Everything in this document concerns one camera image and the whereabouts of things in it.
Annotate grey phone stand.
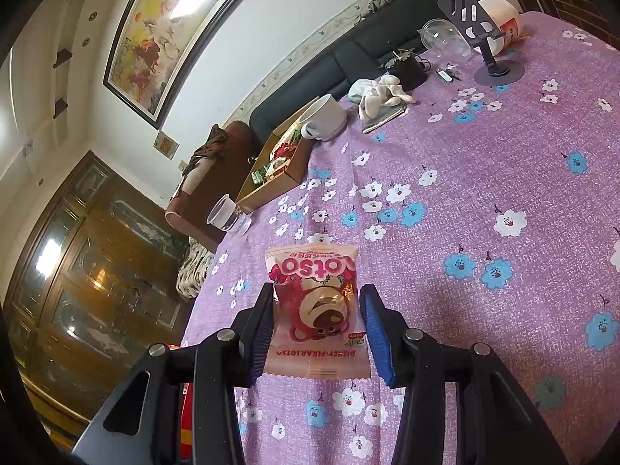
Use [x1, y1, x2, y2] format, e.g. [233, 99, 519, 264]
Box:
[437, 0, 526, 87]

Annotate patterned cushion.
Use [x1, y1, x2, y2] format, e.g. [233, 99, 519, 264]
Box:
[175, 239, 214, 298]

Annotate pink bear snack packet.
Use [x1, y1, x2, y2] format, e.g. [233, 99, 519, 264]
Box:
[264, 245, 373, 379]

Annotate brown cardboard tray box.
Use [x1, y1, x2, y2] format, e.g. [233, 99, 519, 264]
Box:
[236, 107, 315, 214]

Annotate brown camouflage garment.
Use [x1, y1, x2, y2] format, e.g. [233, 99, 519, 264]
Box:
[181, 124, 228, 175]

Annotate red cardboard box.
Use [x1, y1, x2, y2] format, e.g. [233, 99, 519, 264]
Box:
[167, 344, 195, 463]

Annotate black container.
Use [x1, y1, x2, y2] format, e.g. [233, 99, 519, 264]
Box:
[382, 49, 431, 92]

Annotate pile of assorted snack packets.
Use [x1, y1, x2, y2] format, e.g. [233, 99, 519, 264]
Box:
[249, 128, 303, 185]

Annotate brown armchair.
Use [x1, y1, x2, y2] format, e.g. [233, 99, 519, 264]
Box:
[165, 121, 262, 255]

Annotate empty clear plastic cup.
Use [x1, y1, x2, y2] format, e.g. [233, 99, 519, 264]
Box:
[420, 18, 473, 59]

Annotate white and green cloth bundle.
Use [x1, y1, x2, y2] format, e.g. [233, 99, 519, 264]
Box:
[350, 74, 416, 119]

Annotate white tub with red label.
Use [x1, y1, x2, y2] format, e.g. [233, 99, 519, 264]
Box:
[477, 0, 526, 56]

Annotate wooden display cabinet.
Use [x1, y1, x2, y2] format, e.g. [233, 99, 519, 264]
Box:
[494, 0, 620, 52]

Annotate dark leather sofa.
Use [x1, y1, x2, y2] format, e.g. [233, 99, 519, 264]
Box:
[249, 0, 495, 143]

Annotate framed wall painting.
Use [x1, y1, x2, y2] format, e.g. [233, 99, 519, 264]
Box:
[103, 0, 282, 131]

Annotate grey notebook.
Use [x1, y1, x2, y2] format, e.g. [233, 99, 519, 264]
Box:
[362, 104, 408, 134]

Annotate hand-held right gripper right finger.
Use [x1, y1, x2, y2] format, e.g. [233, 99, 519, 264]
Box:
[359, 283, 570, 465]

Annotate small framed wall picture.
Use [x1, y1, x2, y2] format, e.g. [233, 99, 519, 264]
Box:
[153, 132, 180, 158]

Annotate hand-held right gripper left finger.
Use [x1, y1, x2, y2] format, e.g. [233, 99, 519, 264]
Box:
[72, 281, 277, 465]

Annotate white ceramic mug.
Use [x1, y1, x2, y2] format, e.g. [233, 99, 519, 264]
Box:
[299, 93, 348, 141]

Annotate clear plastic cup with water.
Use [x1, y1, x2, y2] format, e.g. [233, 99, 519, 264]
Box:
[207, 194, 253, 237]

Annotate purple floral tablecloth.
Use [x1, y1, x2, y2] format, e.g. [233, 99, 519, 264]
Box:
[179, 10, 620, 465]

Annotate wooden glass-door cabinet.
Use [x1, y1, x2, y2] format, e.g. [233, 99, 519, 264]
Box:
[2, 150, 195, 441]

